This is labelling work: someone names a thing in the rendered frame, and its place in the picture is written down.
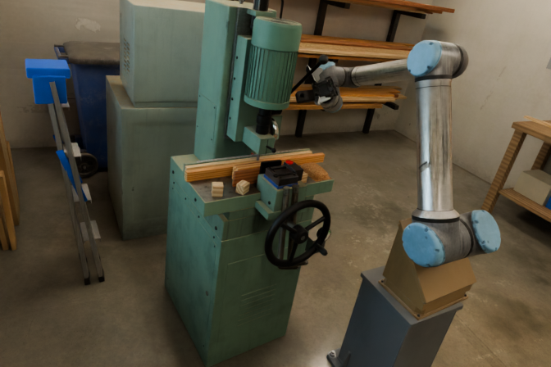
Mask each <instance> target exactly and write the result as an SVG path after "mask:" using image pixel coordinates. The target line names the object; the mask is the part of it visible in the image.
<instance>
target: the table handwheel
mask: <svg viewBox="0 0 551 367"><path fill-rule="evenodd" d="M308 207H315V208H317V209H319V210H320V211H321V213H322V214H323V216H322V217H321V218H320V219H318V220H316V221H315V222H313V223H311V224H310V225H308V226H307V227H305V228H304V227H303V226H302V225H300V224H297V225H296V224H295V223H294V222H293V221H292V220H290V218H289V217H290V216H291V215H292V214H294V213H295V212H297V211H300V210H302V209H304V208H308ZM286 220H287V224H285V223H284V222H285V221H286ZM322 221H323V226H322V230H321V233H320V235H319V236H318V238H317V240H316V241H315V242H314V243H313V244H312V246H311V247H310V248H308V249H307V250H306V251H305V252H304V253H303V254H301V255H300V256H297V257H295V258H294V255H295V252H296V250H297V247H298V244H301V243H304V242H306V240H307V238H308V231H309V230H310V229H312V228H314V227H315V226H316V225H318V224H319V223H321V222H322ZM330 222H331V218H330V211H329V209H328V208H327V206H326V205H325V204H324V203H323V202H320V201H318V200H312V199H310V200H304V201H300V202H297V203H295V204H293V205H292V206H290V207H288V208H287V209H286V210H284V211H283V212H282V213H281V214H280V215H279V216H278V217H277V218H276V219H275V221H274V222H273V224H272V225H271V227H270V228H269V230H268V233H267V235H266V240H265V253H266V258H267V259H268V260H269V261H270V262H271V263H272V264H273V265H275V266H278V267H282V268H287V267H292V266H295V265H298V264H300V263H302V262H304V261H305V260H307V259H308V258H309V257H311V256H312V255H313V254H314V253H315V252H316V251H317V249H316V247H315V246H316V244H317V243H318V244H320V245H322V243H323V242H324V241H325V239H326V237H327V234H328V233H329V230H330ZM280 227H282V228H284V229H287V230H288V231H289V236H290V237H291V238H292V239H293V240H294V245H293V248H292V251H291V254H290V257H289V259H288V260H281V259H278V258H277V257H276V256H275V255H274V253H273V250H272V244H273V240H274V237H275V235H276V232H277V231H278V229H279V228H280Z"/></svg>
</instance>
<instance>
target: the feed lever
mask: <svg viewBox="0 0 551 367"><path fill-rule="evenodd" d="M327 62H328V56H326V55H321V56H320V57H319V62H318V63H317V64H316V65H315V66H314V67H313V68H312V69H311V70H310V71H309V72H308V73H307V74H306V75H305V76H304V77H303V78H302V79H301V80H300V81H299V82H298V83H297V84H296V85H295V86H294V87H293V88H292V91H291V93H293V92H294V91H295V90H296V89H297V88H298V87H299V86H300V85H301V84H302V83H303V82H304V81H305V80H306V79H307V78H308V77H309V76H310V75H311V74H312V73H313V72H314V71H315V70H316V69H317V68H318V67H319V66H320V65H325V64H326V63H327ZM281 112H282V110H272V111H271V114H272V115H273V116H275V115H280V114H281Z"/></svg>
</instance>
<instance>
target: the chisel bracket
mask: <svg viewBox="0 0 551 367"><path fill-rule="evenodd" d="M256 128H257V126H256V125H250V126H244V133H243V140H242V141H243V142H244V143H245V144H246V145H247V146H249V147H250V148H251V149H252V150H254V151H255V152H256V153H257V154H258V155H262V154H269V153H273V152H271V150H270V149H268V148H267V147H266V145H268V146H269V147H272V148H274V143H275V137H273V136H272V135H271V134H269V133H268V134H265V135H264V134H258V133H256Z"/></svg>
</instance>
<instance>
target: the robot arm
mask: <svg viewBox="0 0 551 367"><path fill-rule="evenodd" d="M468 62H469V57H468V54H467V51H466V49H465V48H464V47H462V46H461V45H458V44H456V43H446V42H440V41H437V40H424V41H421V42H419V43H418V44H416V45H415V46H414V47H413V49H412V50H411V51H410V53H409V55H408V58H405V59H400V60H395V61H387V62H381V63H376V64H372V65H367V66H355V67H339V66H335V63H334V62H333V61H328V62H327V63H326V64H325V65H320V66H319V67H318V68H317V69H316V70H315V71H314V72H313V73H312V74H311V75H310V76H309V79H310V81H311V83H312V90H303V91H297V92H296V94H295V97H296V101H297V103H304V102H315V104H316V105H318V106H320V105H321V106H322V107H323V109H324V110H325V111H328V112H330V113H334V112H337V111H338V110H339V109H340V108H341V107H342V105H343V100H342V97H341V96H340V92H339V87H349V88H358V87H360V86H362V85H368V84H382V83H389V82H396V81H404V80H411V79H414V80H415V85H416V115H417V209H416V210H415V211H414V212H413V213H412V223H411V224H409V225H408V226H407V227H406V228H405V230H404V231H403V236H402V240H403V248H404V250H405V252H406V253H407V255H408V257H409V258H410V259H411V260H413V261H414V262H415V263H416V264H418V265H420V266H423V267H436V266H440V265H443V264H447V263H449V262H453V261H458V260H461V259H463V258H467V257H469V256H475V255H480V254H486V253H488V254H489V253H491V252H494V251H497V250H498V249H499V246H500V243H501V238H500V232H499V227H498V225H497V223H496V221H495V220H494V217H493V216H492V215H491V214H490V213H489V212H487V211H484V210H474V211H470V212H467V213H463V214H458V213H457V212H456V211H455V210H454V209H453V147H452V87H451V82H452V79H454V78H457V77H458V76H459V75H461V74H462V73H463V72H464V71H465V70H466V68H467V66H468Z"/></svg>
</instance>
